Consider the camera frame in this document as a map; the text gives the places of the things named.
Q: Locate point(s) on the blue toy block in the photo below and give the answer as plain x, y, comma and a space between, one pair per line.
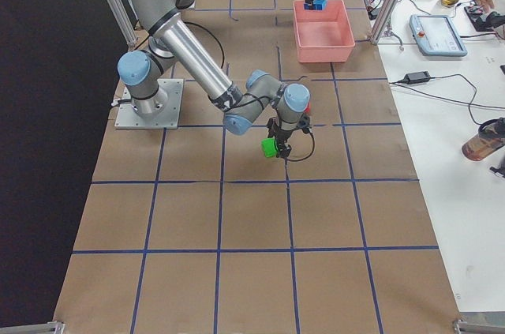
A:
319, 8

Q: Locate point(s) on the green toy block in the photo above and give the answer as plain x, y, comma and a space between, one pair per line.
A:
269, 147

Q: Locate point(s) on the pink plastic box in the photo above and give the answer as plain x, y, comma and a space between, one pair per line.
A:
322, 35

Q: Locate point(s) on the teach pendant tablet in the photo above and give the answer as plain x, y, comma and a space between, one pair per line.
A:
436, 35

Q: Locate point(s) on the black power adapter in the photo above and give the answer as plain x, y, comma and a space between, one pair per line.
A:
416, 78

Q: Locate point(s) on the brown drink bottle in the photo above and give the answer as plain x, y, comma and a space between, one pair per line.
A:
489, 138

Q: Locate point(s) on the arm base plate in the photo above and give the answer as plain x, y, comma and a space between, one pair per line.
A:
160, 111

